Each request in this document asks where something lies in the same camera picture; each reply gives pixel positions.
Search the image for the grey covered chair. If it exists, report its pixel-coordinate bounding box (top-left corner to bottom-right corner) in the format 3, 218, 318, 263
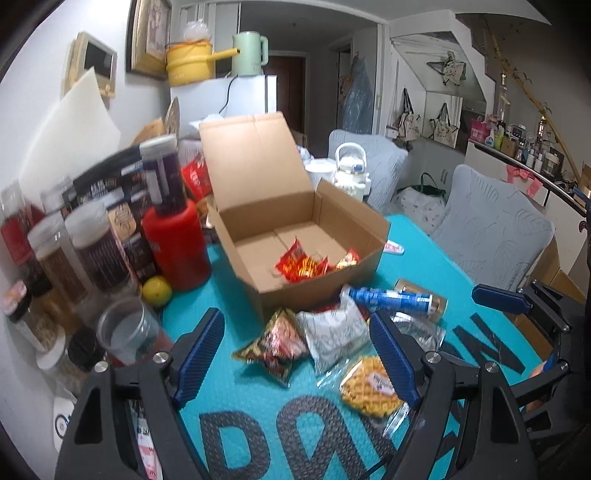
328, 129, 410, 216
429, 164, 556, 296

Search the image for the white pot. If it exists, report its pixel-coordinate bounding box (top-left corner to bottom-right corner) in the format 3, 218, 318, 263
305, 157, 338, 186

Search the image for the red plastic bottle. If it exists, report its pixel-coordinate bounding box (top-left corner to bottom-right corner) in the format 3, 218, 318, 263
141, 198, 212, 291

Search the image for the brown cardboard box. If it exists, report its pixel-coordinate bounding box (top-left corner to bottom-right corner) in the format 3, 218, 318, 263
198, 112, 392, 324

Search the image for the clear waffle packet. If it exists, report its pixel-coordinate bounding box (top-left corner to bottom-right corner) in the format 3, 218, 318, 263
316, 354, 419, 439

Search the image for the blue tube packet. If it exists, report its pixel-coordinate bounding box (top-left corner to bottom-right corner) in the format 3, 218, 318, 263
342, 285, 433, 317

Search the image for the woven round mat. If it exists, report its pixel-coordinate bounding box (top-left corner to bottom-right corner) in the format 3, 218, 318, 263
165, 98, 182, 139

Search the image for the black power cable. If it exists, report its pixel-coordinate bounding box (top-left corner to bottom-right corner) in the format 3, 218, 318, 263
218, 76, 238, 119

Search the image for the hanging tote bag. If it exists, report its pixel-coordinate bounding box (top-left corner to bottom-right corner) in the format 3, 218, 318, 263
429, 102, 463, 149
397, 88, 424, 140
427, 51, 467, 87

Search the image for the clear plastic jar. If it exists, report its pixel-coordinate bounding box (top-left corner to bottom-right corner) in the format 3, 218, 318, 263
41, 175, 75, 214

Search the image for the white thermos kettle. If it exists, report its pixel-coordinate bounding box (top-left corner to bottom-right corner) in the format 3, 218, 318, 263
333, 142, 373, 202

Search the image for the gold snack box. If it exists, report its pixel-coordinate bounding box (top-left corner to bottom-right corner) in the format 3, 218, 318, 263
394, 278, 450, 322

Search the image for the row of bottles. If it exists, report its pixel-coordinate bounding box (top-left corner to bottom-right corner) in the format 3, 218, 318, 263
489, 111, 579, 180

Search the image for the jar with pink label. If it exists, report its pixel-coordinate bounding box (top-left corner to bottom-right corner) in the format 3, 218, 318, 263
2, 279, 57, 352

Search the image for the brown door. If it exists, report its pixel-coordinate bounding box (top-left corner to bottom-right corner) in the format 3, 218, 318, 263
267, 54, 307, 134

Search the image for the beige wall intercom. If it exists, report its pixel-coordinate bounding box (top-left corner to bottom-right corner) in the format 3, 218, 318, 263
69, 31, 118, 97

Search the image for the silver clear packet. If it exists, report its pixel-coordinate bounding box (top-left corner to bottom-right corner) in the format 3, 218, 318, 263
390, 311, 448, 357

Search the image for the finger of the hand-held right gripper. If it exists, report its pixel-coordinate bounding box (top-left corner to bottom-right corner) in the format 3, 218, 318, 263
471, 279, 586, 332
510, 361, 572, 408

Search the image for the jar with red contents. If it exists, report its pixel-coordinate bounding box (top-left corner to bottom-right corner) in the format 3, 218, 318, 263
0, 180, 52, 296

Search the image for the framed picture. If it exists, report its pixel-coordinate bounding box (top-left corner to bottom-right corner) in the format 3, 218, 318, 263
126, 0, 173, 82

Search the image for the white foam board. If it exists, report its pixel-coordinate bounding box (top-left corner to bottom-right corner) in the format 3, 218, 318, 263
18, 67, 122, 204

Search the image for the white fridge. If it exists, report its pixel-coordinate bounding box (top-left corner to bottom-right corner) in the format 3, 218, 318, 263
170, 74, 278, 139

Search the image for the orange gold snack packet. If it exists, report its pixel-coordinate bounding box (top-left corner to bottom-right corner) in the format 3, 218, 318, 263
336, 248, 361, 271

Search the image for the jar with beige contents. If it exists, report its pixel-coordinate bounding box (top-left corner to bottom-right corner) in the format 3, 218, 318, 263
28, 215, 89, 306

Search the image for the black lid jar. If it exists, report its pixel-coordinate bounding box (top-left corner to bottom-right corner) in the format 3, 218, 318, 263
67, 325, 112, 385

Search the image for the white patterned snack packet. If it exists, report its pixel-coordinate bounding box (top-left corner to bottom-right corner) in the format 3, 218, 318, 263
295, 295, 376, 376

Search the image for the jar with dark contents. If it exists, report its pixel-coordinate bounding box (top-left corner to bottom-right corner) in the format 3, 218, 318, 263
65, 200, 139, 296

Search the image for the blue plastic bag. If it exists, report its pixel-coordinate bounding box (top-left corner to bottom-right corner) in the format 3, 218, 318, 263
344, 58, 375, 136

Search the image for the clear plastic cup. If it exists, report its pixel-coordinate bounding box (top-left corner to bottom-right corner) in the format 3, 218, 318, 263
96, 295, 174, 366

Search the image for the white patterned bag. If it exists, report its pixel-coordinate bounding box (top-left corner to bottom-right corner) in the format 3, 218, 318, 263
392, 173, 448, 236

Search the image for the bamboo pole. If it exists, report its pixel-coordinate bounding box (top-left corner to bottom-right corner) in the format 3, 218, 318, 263
485, 23, 579, 172

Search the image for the dark red snack packet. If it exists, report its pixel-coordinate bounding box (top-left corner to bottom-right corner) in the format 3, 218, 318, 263
232, 308, 309, 387

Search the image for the teal lettered mat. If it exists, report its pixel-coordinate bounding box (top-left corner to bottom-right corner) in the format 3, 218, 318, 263
159, 215, 542, 480

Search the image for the brown black printed box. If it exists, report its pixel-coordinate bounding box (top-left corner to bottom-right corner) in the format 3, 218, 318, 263
107, 191, 160, 282

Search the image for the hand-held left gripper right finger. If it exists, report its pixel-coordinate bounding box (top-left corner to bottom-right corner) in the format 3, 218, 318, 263
368, 311, 541, 480

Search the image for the green electric kettle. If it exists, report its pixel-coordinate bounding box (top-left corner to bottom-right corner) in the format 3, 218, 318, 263
231, 31, 269, 77

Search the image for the red snack bag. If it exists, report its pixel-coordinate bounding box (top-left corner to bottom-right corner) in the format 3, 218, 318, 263
180, 154, 214, 202

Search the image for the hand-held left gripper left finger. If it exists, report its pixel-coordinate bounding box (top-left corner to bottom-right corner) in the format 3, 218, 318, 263
54, 307, 227, 480

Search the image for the yellow pot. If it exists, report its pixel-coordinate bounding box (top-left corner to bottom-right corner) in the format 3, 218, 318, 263
165, 39, 241, 86

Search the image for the dark canister with pale lid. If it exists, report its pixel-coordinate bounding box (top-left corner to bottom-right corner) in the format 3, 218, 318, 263
139, 134, 188, 215

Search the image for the yellow lemon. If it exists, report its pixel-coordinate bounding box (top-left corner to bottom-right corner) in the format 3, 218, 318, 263
141, 275, 174, 308

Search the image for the pink cloth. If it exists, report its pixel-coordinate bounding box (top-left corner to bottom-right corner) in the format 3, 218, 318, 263
505, 165, 544, 198

